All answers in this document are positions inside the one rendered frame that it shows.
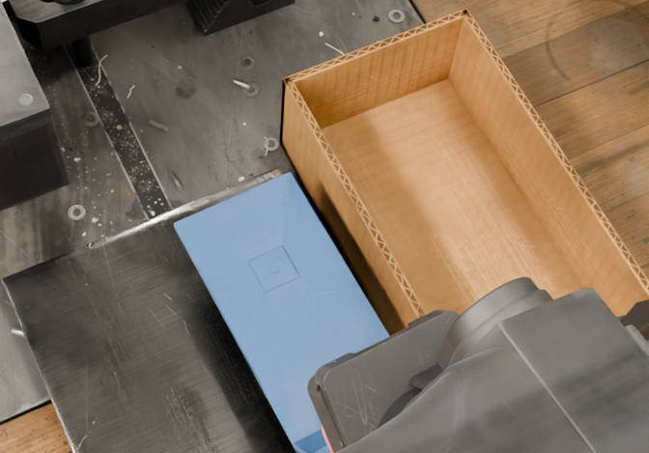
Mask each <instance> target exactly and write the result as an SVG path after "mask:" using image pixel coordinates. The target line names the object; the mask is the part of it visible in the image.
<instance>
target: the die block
mask: <svg viewBox="0 0 649 453"><path fill-rule="evenodd" d="M68 184H70V179H69V176H68V172H67V168H66V164H65V162H64V158H63V154H62V151H61V147H60V143H59V139H58V136H57V132H56V128H55V126H54V122H53V118H51V119H48V120H46V121H43V122H40V123H38V124H35V125H32V126H29V127H26V128H23V129H21V130H18V131H15V132H13V133H10V134H7V135H5V136H2V137H0V212H1V211H3V210H5V209H7V208H10V207H12V206H15V205H18V204H20V203H23V202H25V201H28V200H30V199H33V198H36V197H38V196H41V195H43V194H45V193H48V192H50V191H53V190H55V189H58V188H60V187H63V186H66V185H68Z"/></svg>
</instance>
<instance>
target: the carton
mask: <svg viewBox="0 0 649 453"><path fill-rule="evenodd" d="M280 144H281V146H282V147H283V149H284V151H285V153H286V155H287V157H288V158H289V160H290V162H291V163H292V165H293V166H294V168H295V170H296V173H297V174H298V176H299V178H300V180H301V182H302V184H303V185H304V187H305V189H306V191H307V193H308V194H309V196H310V198H311V200H312V202H313V203H314V205H315V207H316V209H317V211H318V213H319V214H320V216H321V218H322V220H323V222H324V224H325V226H326V228H327V230H328V231H329V233H330V235H331V236H332V238H333V240H334V241H335V243H336V245H337V247H338V249H339V250H340V252H341V254H342V256H343V258H344V259H345V261H346V263H347V265H348V267H349V269H350V270H351V272H352V274H353V277H354V278H355V280H356V282H357V283H358V285H359V287H360V288H361V290H362V292H363V293H364V295H365V296H366V297H367V299H368V301H369V302H370V304H371V306H372V307H373V309H374V311H375V312H376V314H377V316H378V317H379V319H380V320H381V323H382V324H383V326H384V328H385V329H386V331H387V333H388V334H389V336H391V335H393V334H395V333H397V332H399V331H401V330H403V329H405V328H407V327H408V323H410V322H412V321H414V320H416V319H418V318H420V317H422V316H424V315H426V314H428V313H430V312H432V311H434V310H437V309H441V310H448V311H454V312H457V313H458V314H460V315H462V314H463V313H464V312H465V311H466V310H467V309H468V308H469V307H470V306H471V305H472V304H473V303H475V302H476V301H477V300H479V299H480V298H481V297H483V296H485V295H486V294H488V293H489V292H491V291H492V290H494V289H495V288H497V287H499V286H501V285H502V284H504V283H506V282H508V281H510V280H513V279H515V278H518V277H523V276H527V277H529V278H531V279H532V281H533V282H534V283H535V284H536V286H537V287H538V288H539V290H541V289H545V290H547V291H548V293H549V294H550V295H551V297H552V298H553V299H557V298H559V297H563V296H566V295H568V294H570V293H572V292H575V291H578V290H581V289H585V288H593V289H594V290H595V291H596V292H597V293H598V295H599V296H600V297H601V298H602V300H603V301H604V302H605V303H606V305H607V306H608V307H609V309H610V310H611V311H612V312H613V314H614V315H615V316H616V317H618V316H622V315H626V314H627V313H628V312H629V311H630V310H631V309H632V308H633V306H634V305H635V304H636V303H637V302H639V301H644V300H647V299H649V280H648V279H647V277H646V276H645V274H644V273H643V271H642V270H641V268H640V267H639V265H638V264H637V262H636V261H635V259H634V257H633V256H632V254H631V253H630V251H629V250H628V248H627V247H626V245H625V244H624V242H622V240H621V239H620V237H619V236H618V234H617V233H616V231H615V230H614V228H613V227H612V225H611V224H610V222H609V221H608V219H607V217H606V216H605V214H604V213H603V211H602V210H601V208H600V207H599V205H598V204H597V202H596V201H595V199H594V198H593V196H592V195H591V193H590V192H589V190H588V189H587V187H586V186H585V184H584V183H583V181H582V180H581V178H580V177H579V175H578V173H577V172H576V170H575V169H574V167H573V166H572V164H571V163H570V161H569V160H568V158H567V157H566V156H565V155H564V153H563V152H562V150H561V149H560V147H559V146H558V144H557V143H556V141H555V140H554V138H553V137H552V135H551V134H550V132H549V130H548V129H547V127H546V126H545V124H544V123H543V121H542V120H541V118H540V117H539V115H538V114H537V112H536V111H535V109H534V108H533V106H532V105H531V103H530V102H529V100H528V99H527V97H526V96H525V94H524V93H523V91H522V89H521V88H520V86H519V85H518V83H517V82H516V80H515V79H514V77H513V76H512V74H511V73H510V72H509V71H508V69H507V68H506V66H505V65H504V63H503V62H502V60H501V59H500V57H499V56H498V54H497V53H496V51H495V50H494V48H493V46H492V45H491V43H490V42H489V40H488V39H487V37H486V36H485V34H484V33H483V31H482V30H481V28H480V27H479V25H478V24H477V22H476V21H475V19H474V18H473V16H472V15H471V13H470V12H469V10H468V9H463V10H461V11H458V12H455V13H453V14H450V15H447V16H444V17H442V18H439V19H437V20H434V21H431V22H429V23H426V24H424V25H421V26H418V27H416V28H413V29H410V30H408V31H406V32H404V33H401V34H398V35H396V36H393V37H391V38H388V39H385V40H383V41H380V42H376V43H373V44H371V45H368V46H365V47H363V48H360V49H358V50H356V51H353V52H351V53H348V54H346V55H343V56H340V57H338V58H335V59H333V60H330V61H327V62H325V63H322V64H319V65H318V66H315V67H313V68H310V69H307V70H305V71H301V72H298V73H295V74H293V75H290V76H288V77H285V78H283V83H282V104H281V126H280Z"/></svg>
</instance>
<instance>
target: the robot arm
mask: <svg viewBox="0 0 649 453"><path fill-rule="evenodd" d="M307 391H308V394H309V396H310V399H311V401H312V403H313V406H314V408H315V410H316V413H317V415H318V417H319V419H320V421H321V423H322V432H323V436H324V439H325V442H326V444H327V446H328V449H329V451H330V453H649V299H647V300H644V301H639V302H637V303H636V304H635V305H634V306H633V308H632V309H631V310H630V311H629V312H628V313H627V314H626V315H622V316H618V317H616V316H615V315H614V314H613V312H612V311H611V310H610V309H609V307H608V306H607V305H606V303H605V302H604V301H603V300H602V298H601V297H600V296H599V295H598V293H597V292H596V291H595V290H594V289H593V288H585V289H581V290H578V291H575V292H572V293H570V294H568V295H566V296H563V297H559V298H557V299H553V298H552V297H551V295H550V294H549V293H548V291H547V290H545V289H541V290H539V288H538V287H537V286H536V284H535V283H534V282H533V281H532V279H531V278H529V277H527V276H523V277H518V278H515V279H513V280H510V281H508V282H506V283H504V284H502V285H501V286H499V287H497V288H495V289H494V290H492V291H491V292H489V293H488V294H486V295H485V296H483V297H481V298H480V299H479V300H477V301H476V302H475V303H473V304H472V305H471V306H470V307H469V308H468V309H467V310H466V311H465V312H464V313H463V314H462V315H460V314H458V313H457V312H454V311H448V310H441V309H437V310H434V311H432V312H430V313H428V314H426V315H424V316H422V317H420V318H418V319H416V320H414V321H412V322H410V323H408V327H407V328H405V329H403V330H401V331H399V332H397V333H395V334H393V335H391V336H389V337H387V338H385V339H383V340H381V341H380V342H378V343H376V344H374V345H372V346H370V347H368V348H366V349H364V350H362V351H360V352H358V353H356V354H354V353H347V354H344V355H342V356H340V357H338V358H336V359H334V360H332V361H330V362H328V363H327V364H325V365H323V366H321V367H320V368H319V369H318V370H317V372H316V374H315V375H314V376H313V377H312V378H311V379H310V380H309V382H308V384H307Z"/></svg>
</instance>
